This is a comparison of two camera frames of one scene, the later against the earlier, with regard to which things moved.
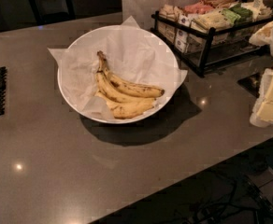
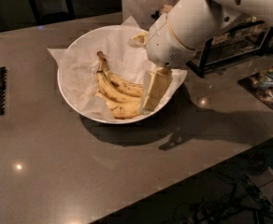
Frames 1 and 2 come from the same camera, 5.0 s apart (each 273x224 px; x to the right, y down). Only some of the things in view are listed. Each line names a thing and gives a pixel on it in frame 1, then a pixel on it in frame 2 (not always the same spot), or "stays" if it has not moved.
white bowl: [118, 74] stays
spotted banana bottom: [124, 110] stays
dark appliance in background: [50, 4] stays
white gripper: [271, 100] → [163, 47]
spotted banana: [134, 90] stays
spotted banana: [110, 92] → [126, 88]
